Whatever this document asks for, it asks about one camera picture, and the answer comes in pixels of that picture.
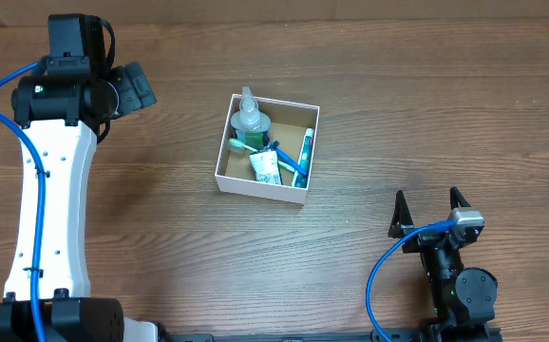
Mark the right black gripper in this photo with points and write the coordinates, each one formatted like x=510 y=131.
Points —
x=427 y=238

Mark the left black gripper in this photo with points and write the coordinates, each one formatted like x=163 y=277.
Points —
x=132 y=86

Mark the green toothbrush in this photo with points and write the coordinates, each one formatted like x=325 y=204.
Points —
x=238 y=146

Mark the clear soap pump bottle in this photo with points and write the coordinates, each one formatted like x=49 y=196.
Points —
x=251 y=126

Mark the teal toothpaste tube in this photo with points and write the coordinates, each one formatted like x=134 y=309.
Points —
x=304 y=160

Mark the green soap packet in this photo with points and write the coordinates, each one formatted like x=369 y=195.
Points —
x=265 y=165

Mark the blue disposable razor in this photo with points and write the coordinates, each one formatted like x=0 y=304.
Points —
x=288 y=160

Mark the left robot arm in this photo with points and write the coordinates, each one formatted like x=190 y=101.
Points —
x=63 y=107

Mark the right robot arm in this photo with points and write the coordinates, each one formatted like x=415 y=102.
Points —
x=463 y=298

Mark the white cardboard box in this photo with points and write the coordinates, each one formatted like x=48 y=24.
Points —
x=234 y=173

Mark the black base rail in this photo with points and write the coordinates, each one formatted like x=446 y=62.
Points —
x=303 y=337

